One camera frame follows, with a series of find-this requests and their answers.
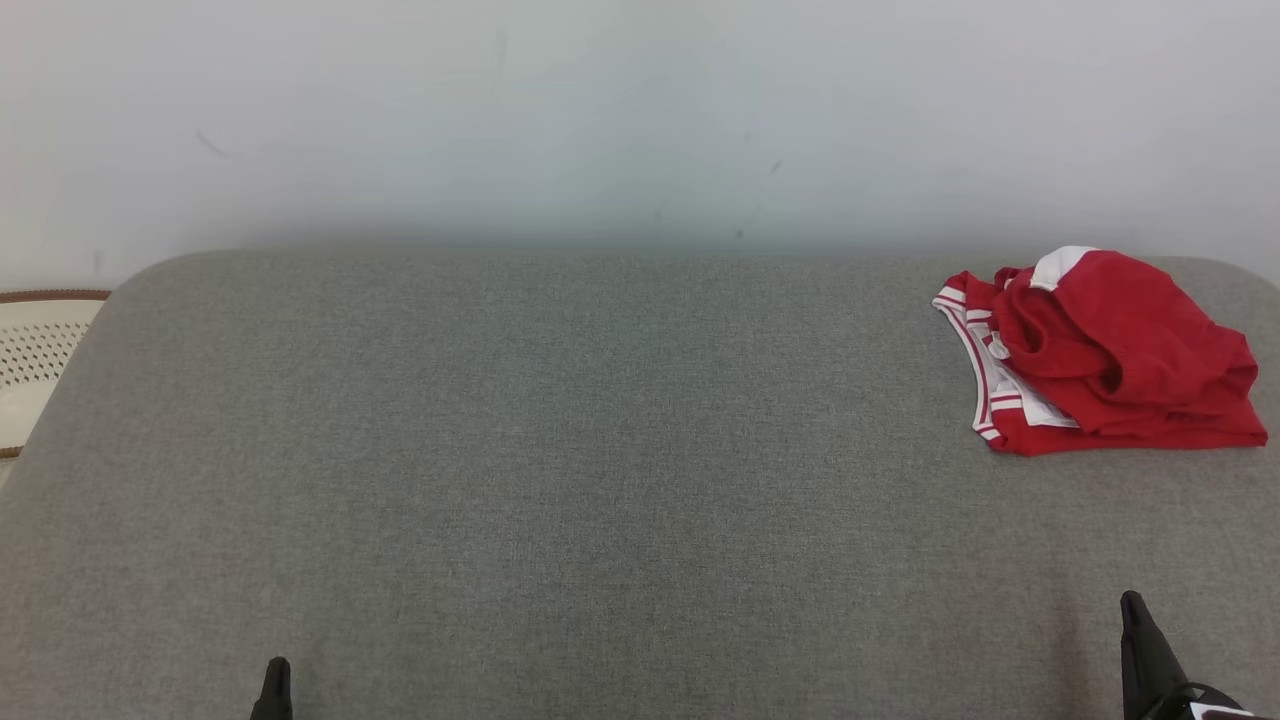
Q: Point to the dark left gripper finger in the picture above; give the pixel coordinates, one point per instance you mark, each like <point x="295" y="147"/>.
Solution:
<point x="273" y="695"/>

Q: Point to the cream perforated laundry basket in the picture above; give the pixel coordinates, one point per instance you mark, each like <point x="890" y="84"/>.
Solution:
<point x="35" y="360"/>

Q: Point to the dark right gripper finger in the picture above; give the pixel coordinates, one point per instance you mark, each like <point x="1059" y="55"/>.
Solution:
<point x="1140" y="660"/>

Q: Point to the red shorts white stripe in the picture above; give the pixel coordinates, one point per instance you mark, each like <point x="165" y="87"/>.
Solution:
<point x="1130" y="330"/>

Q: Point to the red basketball jersey white sleeves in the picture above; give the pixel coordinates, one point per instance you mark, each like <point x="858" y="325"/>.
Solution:
<point x="1130" y="440"/>

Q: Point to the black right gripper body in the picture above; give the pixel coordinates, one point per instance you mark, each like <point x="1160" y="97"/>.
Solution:
<point x="1200" y="705"/>

